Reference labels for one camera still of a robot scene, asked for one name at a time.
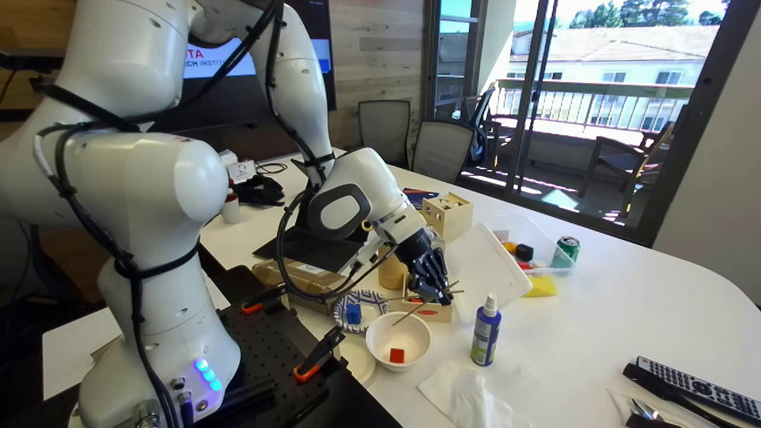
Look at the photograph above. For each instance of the black perforated base board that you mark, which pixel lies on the black perforated base board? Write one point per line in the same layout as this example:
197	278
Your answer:
269	357

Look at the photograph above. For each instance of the wall television screen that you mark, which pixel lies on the wall television screen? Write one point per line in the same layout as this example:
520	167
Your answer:
262	72

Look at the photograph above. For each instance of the red block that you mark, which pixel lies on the red block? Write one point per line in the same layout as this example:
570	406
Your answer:
398	355

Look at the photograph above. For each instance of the black laptop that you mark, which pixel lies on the black laptop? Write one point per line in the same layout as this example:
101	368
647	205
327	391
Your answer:
318	244

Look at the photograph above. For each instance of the spray bottle with blue collar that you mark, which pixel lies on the spray bottle with blue collar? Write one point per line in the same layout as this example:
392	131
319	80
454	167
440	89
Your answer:
485	335

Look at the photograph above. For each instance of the white cup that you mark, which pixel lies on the white cup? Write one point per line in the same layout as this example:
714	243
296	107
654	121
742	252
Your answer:
231	212

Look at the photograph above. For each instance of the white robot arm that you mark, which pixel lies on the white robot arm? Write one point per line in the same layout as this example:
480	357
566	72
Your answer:
134	197

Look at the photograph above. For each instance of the white tissue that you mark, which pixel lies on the white tissue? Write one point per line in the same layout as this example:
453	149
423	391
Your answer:
467	395

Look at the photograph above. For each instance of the clear plastic bottle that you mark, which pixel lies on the clear plastic bottle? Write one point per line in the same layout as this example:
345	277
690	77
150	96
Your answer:
488	273

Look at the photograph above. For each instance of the wooden chopstick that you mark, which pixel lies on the wooden chopstick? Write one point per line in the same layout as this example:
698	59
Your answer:
410	311

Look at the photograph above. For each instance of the long cardboard box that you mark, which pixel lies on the long cardboard box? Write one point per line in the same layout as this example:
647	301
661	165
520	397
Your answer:
310	277

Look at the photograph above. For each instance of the grey mesh office chair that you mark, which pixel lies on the grey mesh office chair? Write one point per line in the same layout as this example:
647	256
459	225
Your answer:
440	149

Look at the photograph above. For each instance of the dark patio chair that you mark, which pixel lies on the dark patio chair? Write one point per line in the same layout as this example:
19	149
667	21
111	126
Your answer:
615	170

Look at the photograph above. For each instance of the black cube block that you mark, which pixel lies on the black cube block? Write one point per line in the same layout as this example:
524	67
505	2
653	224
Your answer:
524	252

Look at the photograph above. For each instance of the white bowl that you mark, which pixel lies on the white bowl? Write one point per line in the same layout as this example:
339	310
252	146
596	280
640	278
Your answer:
398	335

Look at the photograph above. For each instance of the blue book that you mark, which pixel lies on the blue book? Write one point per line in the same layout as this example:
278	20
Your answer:
420	196

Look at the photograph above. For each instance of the wooden shape sorter cube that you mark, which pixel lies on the wooden shape sorter cube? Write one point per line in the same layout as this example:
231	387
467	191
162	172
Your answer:
447	214

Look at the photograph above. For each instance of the small blue block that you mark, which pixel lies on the small blue block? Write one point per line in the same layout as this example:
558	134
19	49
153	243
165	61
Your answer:
352	315

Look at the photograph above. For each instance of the yellow sponge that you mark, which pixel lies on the yellow sponge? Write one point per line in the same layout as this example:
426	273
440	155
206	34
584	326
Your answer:
541	285

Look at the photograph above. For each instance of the black clamp with orange tips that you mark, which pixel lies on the black clamp with orange tips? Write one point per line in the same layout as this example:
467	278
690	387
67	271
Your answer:
319	357
262	299

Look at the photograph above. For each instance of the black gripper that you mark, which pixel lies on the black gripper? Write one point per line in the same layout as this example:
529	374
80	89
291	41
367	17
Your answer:
420	256

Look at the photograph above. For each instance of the blue patterned white plate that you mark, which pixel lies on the blue patterned white plate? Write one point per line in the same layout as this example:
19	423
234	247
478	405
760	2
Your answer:
369	304

